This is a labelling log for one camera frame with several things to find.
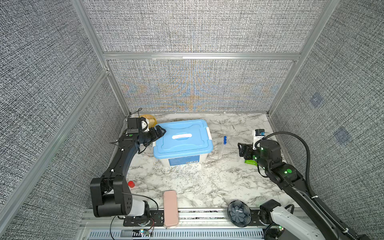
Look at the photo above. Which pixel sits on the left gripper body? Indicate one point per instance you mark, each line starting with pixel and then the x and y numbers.
pixel 148 137

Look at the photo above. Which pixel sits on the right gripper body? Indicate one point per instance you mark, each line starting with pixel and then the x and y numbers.
pixel 251 153

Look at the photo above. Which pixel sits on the blue-capped test tube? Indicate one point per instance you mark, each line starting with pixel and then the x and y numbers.
pixel 222 148

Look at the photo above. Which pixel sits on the blue plastic bin lid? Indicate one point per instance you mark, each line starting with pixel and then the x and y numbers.
pixel 183 139

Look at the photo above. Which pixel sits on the white plastic storage bin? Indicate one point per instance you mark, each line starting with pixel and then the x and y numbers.
pixel 184 160

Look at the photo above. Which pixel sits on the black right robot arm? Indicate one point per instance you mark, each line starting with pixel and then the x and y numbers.
pixel 267 154

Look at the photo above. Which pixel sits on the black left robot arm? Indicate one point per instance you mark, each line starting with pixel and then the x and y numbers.
pixel 110 193

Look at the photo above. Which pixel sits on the green packet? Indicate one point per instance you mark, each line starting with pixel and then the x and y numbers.
pixel 251 162

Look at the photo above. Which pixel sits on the yellow bamboo steamer basket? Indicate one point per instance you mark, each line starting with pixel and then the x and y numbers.
pixel 152 121

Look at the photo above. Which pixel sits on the red bottle cap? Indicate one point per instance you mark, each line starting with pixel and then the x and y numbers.
pixel 131 184

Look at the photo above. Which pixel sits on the black flower-shaped dish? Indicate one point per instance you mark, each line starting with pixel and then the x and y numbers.
pixel 239 214

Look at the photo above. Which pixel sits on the pink rectangular case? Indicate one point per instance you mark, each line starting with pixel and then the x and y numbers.
pixel 171 212

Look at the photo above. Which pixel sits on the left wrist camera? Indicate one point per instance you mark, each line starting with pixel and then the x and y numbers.
pixel 137 125

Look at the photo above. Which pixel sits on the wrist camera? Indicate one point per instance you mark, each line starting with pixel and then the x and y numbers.
pixel 137 125
pixel 257 136

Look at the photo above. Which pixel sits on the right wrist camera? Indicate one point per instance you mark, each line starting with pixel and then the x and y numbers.
pixel 257 136

